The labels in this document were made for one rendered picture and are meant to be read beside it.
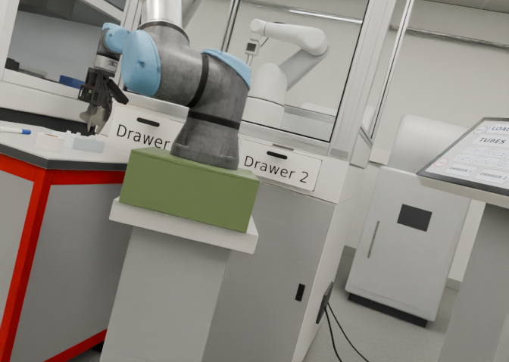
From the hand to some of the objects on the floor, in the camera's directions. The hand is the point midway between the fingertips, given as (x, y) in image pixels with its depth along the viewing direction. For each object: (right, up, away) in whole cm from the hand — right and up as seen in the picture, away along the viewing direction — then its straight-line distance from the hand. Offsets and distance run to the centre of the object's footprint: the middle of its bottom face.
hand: (95, 129), depth 146 cm
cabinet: (+30, -90, +62) cm, 114 cm away
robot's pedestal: (+21, -95, -47) cm, 108 cm away
